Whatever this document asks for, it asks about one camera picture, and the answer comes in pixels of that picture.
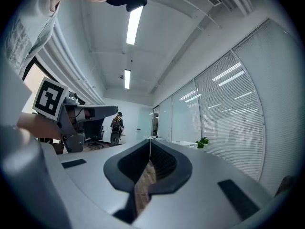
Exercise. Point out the green potted plant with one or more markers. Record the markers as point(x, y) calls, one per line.
point(202, 142)

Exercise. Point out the black mesh office chair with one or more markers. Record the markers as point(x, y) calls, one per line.
point(95, 131)

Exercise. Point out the person's white printed shirt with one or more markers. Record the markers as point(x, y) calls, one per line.
point(28, 20)

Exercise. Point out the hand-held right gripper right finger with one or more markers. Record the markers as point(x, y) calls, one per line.
point(202, 199)

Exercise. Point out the white perforated plastic basket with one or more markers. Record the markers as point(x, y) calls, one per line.
point(183, 144)

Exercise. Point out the person's left forearm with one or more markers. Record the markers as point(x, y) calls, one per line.
point(40, 126)

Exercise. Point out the long ceiling light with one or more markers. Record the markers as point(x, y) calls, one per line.
point(133, 25)
point(127, 79)

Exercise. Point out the white window blinds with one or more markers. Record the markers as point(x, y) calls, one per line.
point(238, 118)

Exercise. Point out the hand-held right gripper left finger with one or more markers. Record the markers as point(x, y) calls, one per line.
point(90, 180)

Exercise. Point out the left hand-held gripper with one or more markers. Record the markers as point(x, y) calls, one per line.
point(50, 99)

